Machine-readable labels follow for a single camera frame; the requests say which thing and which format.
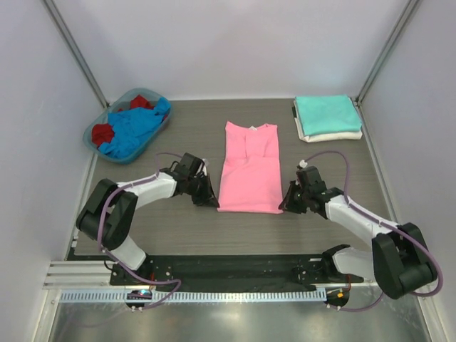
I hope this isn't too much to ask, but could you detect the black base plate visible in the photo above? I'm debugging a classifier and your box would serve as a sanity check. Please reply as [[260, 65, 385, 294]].
[[109, 253, 364, 286]]

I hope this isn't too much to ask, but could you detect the blue plastic basket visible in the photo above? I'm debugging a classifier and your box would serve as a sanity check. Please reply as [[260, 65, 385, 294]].
[[83, 88, 172, 165]]

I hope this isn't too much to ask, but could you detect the red t shirt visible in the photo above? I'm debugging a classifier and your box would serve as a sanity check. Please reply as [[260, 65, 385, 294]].
[[91, 95, 155, 147]]

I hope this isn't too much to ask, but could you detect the blue t shirt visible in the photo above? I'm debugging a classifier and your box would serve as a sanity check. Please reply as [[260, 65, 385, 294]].
[[96, 97, 170, 160]]

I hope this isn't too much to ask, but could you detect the pink t shirt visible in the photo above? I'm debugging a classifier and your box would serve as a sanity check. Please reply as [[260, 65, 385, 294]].
[[218, 121, 283, 214]]

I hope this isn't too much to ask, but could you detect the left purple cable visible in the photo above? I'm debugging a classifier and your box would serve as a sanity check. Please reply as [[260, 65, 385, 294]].
[[97, 152, 182, 309]]

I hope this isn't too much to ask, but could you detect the white folded t shirt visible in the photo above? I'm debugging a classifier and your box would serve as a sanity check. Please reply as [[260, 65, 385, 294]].
[[292, 102, 363, 143]]

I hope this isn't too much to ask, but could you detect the slotted cable duct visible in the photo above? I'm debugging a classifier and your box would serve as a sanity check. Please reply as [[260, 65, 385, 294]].
[[59, 289, 326, 304]]

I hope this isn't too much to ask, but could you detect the teal folded t shirt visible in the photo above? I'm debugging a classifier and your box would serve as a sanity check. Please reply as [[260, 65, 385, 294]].
[[295, 95, 362, 136]]

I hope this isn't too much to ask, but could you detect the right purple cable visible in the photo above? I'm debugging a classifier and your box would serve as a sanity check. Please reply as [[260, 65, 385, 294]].
[[297, 150, 444, 313]]

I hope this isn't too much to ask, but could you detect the right aluminium frame post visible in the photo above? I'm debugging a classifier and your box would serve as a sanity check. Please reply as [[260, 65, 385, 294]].
[[354, 0, 422, 107]]

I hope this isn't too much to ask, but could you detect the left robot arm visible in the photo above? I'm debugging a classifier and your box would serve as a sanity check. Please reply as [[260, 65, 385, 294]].
[[76, 153, 219, 285]]

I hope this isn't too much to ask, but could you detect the purple cable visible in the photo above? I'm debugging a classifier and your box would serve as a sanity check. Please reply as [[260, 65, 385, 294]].
[[97, 152, 182, 309], [297, 150, 444, 313]]

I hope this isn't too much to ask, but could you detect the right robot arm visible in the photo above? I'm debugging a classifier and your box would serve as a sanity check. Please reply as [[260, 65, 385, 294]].
[[279, 162, 440, 299]]

